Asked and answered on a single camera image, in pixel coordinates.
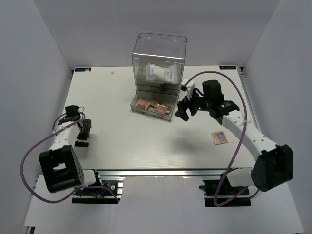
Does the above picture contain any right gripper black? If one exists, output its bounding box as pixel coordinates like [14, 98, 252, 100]
[175, 88, 212, 121]

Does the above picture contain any nine-pan pink eyeshadow palette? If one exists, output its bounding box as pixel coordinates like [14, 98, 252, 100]
[155, 104, 172, 115]

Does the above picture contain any long brown eyeshadow palette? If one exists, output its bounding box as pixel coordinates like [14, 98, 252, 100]
[150, 99, 161, 108]

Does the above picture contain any cotton pad pack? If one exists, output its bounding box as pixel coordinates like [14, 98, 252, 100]
[156, 64, 178, 84]
[146, 64, 171, 82]

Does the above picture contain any four-pan brown eyeshadow palette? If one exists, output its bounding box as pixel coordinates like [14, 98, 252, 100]
[136, 99, 150, 110]

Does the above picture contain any colourful pastel eyeshadow palette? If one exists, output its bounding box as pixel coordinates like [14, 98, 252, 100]
[211, 131, 228, 145]

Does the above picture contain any clear acrylic drawer organizer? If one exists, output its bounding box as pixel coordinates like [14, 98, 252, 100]
[130, 31, 187, 121]

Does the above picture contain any black jar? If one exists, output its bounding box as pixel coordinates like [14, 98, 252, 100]
[159, 83, 172, 92]

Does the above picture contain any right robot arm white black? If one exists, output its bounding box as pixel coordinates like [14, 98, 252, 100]
[175, 79, 293, 195]

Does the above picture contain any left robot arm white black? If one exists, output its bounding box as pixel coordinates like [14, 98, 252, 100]
[39, 105, 103, 195]

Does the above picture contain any left blue table label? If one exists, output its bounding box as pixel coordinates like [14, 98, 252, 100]
[74, 67, 91, 72]

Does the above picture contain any blue table label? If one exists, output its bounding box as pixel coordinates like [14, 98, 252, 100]
[219, 65, 237, 70]
[74, 67, 91, 72]

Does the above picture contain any right blue table label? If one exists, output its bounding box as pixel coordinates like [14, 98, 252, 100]
[219, 65, 237, 70]

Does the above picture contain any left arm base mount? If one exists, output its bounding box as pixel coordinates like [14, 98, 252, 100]
[72, 171, 124, 204]

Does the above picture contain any aluminium table rail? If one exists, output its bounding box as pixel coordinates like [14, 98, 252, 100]
[92, 169, 254, 178]

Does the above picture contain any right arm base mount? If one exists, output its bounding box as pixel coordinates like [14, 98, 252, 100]
[199, 179, 251, 207]

